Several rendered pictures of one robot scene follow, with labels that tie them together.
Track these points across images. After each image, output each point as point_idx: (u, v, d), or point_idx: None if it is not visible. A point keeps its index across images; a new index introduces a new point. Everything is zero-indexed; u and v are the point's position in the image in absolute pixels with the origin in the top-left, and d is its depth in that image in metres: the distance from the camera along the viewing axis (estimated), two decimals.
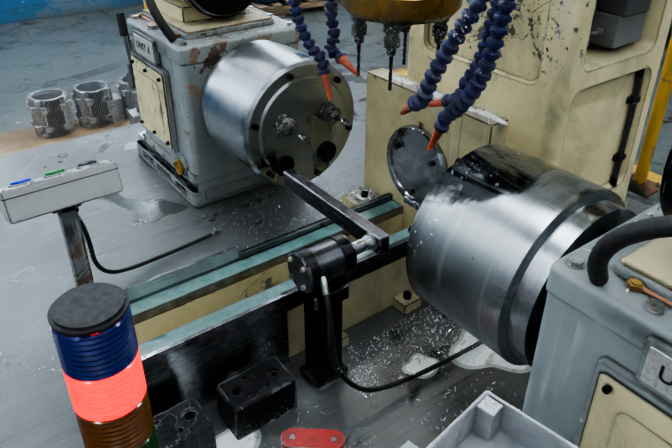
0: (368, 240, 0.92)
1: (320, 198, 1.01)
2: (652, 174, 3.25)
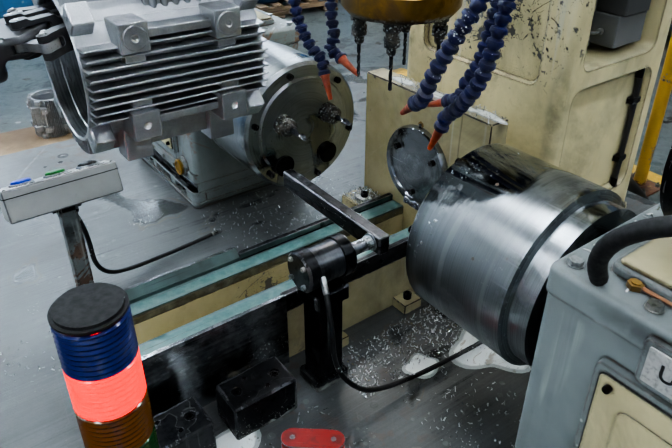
0: (368, 240, 0.92)
1: (320, 198, 1.01)
2: (652, 174, 3.25)
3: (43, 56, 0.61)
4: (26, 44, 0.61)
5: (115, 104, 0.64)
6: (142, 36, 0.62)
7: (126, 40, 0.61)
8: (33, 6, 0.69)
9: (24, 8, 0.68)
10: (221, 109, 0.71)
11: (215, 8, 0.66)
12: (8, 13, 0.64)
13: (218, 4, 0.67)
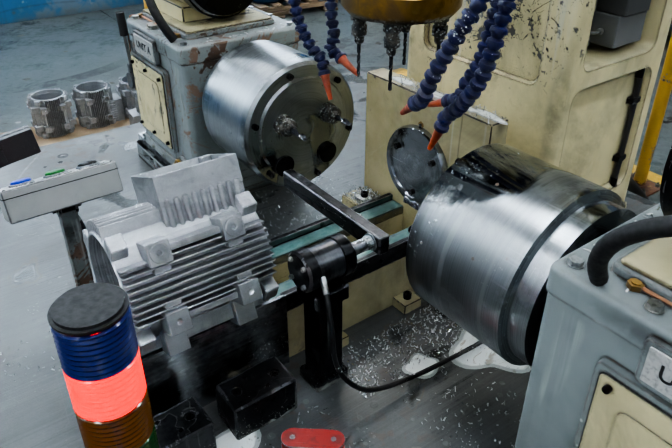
0: (368, 240, 0.92)
1: (320, 198, 1.01)
2: (652, 174, 3.25)
3: None
4: None
5: (151, 308, 0.78)
6: (165, 250, 0.78)
7: (153, 256, 0.77)
8: None
9: None
10: (240, 297, 0.84)
11: (221, 217, 0.82)
12: None
13: (224, 214, 0.84)
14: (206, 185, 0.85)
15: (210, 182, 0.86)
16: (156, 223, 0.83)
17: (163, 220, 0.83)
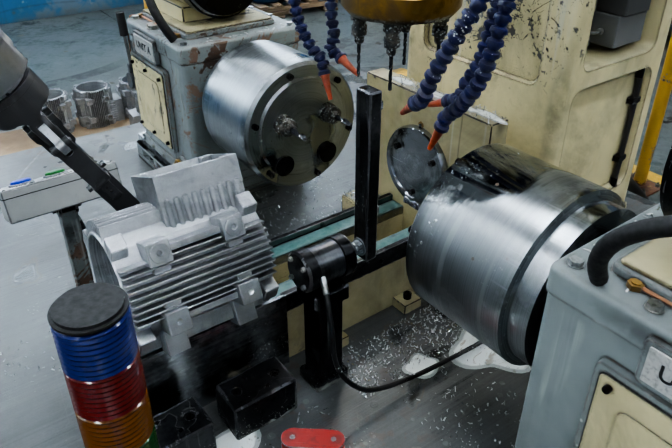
0: (357, 245, 0.91)
1: (367, 172, 0.85)
2: (652, 174, 3.25)
3: (53, 147, 0.74)
4: (51, 131, 0.74)
5: (151, 308, 0.78)
6: (165, 250, 0.78)
7: (153, 256, 0.77)
8: None
9: None
10: (240, 297, 0.84)
11: (221, 217, 0.82)
12: (50, 108, 0.79)
13: (224, 214, 0.84)
14: (206, 185, 0.85)
15: (210, 182, 0.86)
16: (156, 223, 0.83)
17: (163, 220, 0.83)
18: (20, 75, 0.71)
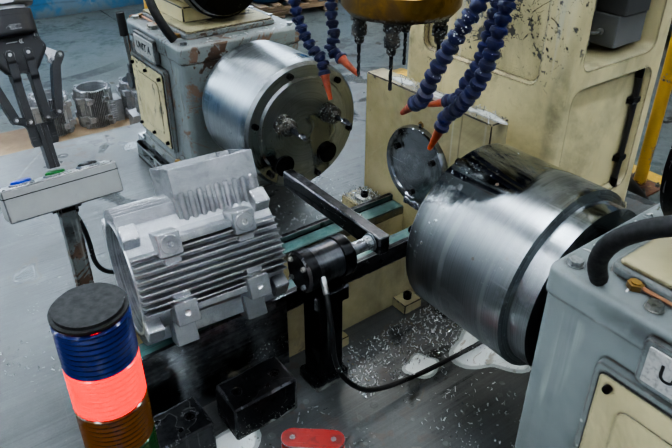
0: (368, 240, 0.92)
1: (320, 198, 1.01)
2: (652, 174, 3.25)
3: None
4: None
5: (160, 298, 0.79)
6: (175, 241, 0.79)
7: (163, 246, 0.79)
8: (59, 68, 0.98)
9: (57, 62, 0.98)
10: (249, 291, 0.85)
11: (232, 212, 0.84)
12: (29, 51, 0.95)
13: (236, 209, 0.85)
14: (220, 179, 0.87)
15: (224, 177, 0.87)
16: (170, 215, 0.85)
17: (177, 212, 0.85)
18: None
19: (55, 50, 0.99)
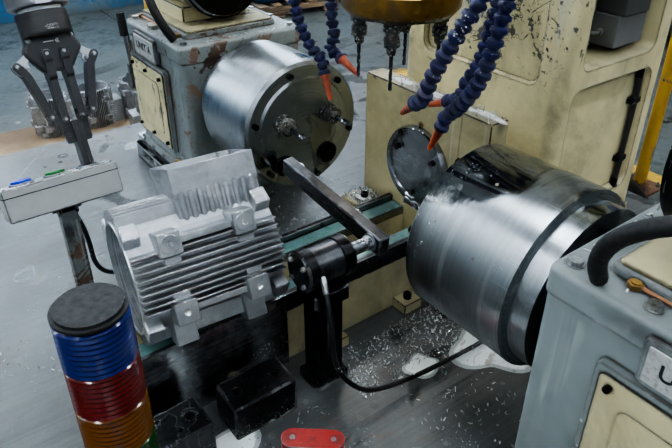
0: (368, 240, 0.92)
1: (320, 192, 1.00)
2: (652, 174, 3.25)
3: (13, 64, 0.97)
4: (22, 56, 0.96)
5: (160, 298, 0.79)
6: (175, 241, 0.79)
7: (163, 246, 0.79)
8: (92, 66, 1.01)
9: (92, 60, 1.01)
10: (249, 291, 0.85)
11: (232, 212, 0.84)
12: (65, 49, 0.98)
13: (236, 209, 0.85)
14: (220, 179, 0.87)
15: (224, 177, 0.87)
16: (170, 215, 0.85)
17: (177, 212, 0.85)
18: (14, 6, 0.93)
19: (89, 49, 1.01)
